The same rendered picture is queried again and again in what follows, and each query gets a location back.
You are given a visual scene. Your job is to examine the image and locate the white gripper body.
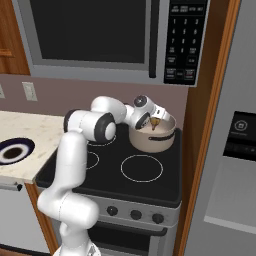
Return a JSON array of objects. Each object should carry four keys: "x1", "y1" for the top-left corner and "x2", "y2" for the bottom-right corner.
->
[{"x1": 162, "y1": 108, "x2": 175, "y2": 122}]

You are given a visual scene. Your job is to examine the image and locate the beige cooking pot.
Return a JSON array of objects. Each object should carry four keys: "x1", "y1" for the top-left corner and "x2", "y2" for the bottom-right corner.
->
[{"x1": 128, "y1": 113, "x2": 177, "y2": 154}]

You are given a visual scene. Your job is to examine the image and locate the golden brown small piece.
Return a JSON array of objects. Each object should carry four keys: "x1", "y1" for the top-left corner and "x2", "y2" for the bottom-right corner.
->
[{"x1": 150, "y1": 117, "x2": 160, "y2": 131}]

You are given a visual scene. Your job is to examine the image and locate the wooden side panel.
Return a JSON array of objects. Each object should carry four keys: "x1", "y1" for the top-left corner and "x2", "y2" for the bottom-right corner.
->
[{"x1": 173, "y1": 0, "x2": 242, "y2": 256}]

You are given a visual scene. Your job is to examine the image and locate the black hob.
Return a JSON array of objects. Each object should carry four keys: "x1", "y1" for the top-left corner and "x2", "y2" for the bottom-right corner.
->
[{"x1": 34, "y1": 123, "x2": 184, "y2": 209}]

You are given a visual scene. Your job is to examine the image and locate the silver fridge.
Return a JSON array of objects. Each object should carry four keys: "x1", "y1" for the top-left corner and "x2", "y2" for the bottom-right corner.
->
[{"x1": 183, "y1": 0, "x2": 256, "y2": 256}]

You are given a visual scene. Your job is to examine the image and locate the black oven knob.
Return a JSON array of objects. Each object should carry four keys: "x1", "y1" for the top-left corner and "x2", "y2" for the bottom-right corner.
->
[
  {"x1": 129, "y1": 208, "x2": 143, "y2": 221},
  {"x1": 106, "y1": 205, "x2": 119, "y2": 217},
  {"x1": 151, "y1": 212, "x2": 165, "y2": 225}
]

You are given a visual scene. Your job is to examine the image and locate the silver microwave oven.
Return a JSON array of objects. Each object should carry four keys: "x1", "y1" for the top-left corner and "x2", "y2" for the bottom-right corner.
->
[{"x1": 11, "y1": 0, "x2": 212, "y2": 88}]

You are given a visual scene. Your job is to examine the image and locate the oven door with dark window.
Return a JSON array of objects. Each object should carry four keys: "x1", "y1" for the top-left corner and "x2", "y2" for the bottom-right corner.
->
[{"x1": 87, "y1": 225, "x2": 168, "y2": 256}]

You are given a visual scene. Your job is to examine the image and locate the blue and white plate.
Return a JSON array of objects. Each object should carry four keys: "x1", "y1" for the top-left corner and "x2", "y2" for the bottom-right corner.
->
[{"x1": 0, "y1": 137, "x2": 36, "y2": 165}]

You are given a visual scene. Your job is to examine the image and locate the white dishwasher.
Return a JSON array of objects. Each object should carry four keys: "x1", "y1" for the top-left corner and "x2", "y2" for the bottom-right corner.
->
[{"x1": 0, "y1": 181, "x2": 52, "y2": 255}]

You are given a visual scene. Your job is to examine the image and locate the black microwave door handle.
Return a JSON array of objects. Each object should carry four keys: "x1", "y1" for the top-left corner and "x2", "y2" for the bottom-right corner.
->
[{"x1": 148, "y1": 0, "x2": 160, "y2": 79}]

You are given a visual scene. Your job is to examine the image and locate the black oven door handle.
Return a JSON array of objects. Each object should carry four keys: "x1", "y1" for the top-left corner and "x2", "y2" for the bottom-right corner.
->
[{"x1": 94, "y1": 221, "x2": 168, "y2": 237}]

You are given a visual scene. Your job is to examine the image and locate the wooden cupboard frame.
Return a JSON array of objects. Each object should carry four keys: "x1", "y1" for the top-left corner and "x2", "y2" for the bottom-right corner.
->
[{"x1": 24, "y1": 182, "x2": 60, "y2": 256}]

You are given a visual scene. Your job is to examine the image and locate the wooden wall cupboard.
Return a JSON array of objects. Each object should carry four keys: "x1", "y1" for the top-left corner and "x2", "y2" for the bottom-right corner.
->
[{"x1": 0, "y1": 0, "x2": 31, "y2": 76}]

